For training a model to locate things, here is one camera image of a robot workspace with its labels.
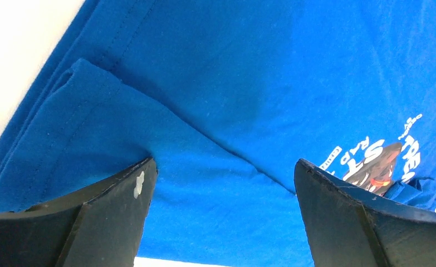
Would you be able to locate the blue printed t shirt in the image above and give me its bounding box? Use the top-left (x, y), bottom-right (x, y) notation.
top-left (0, 1), bottom-right (436, 266)

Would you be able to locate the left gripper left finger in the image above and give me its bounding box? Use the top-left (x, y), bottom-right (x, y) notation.
top-left (0, 158), bottom-right (158, 266)

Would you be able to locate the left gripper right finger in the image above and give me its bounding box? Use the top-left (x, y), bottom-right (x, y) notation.
top-left (294, 159), bottom-right (436, 266)

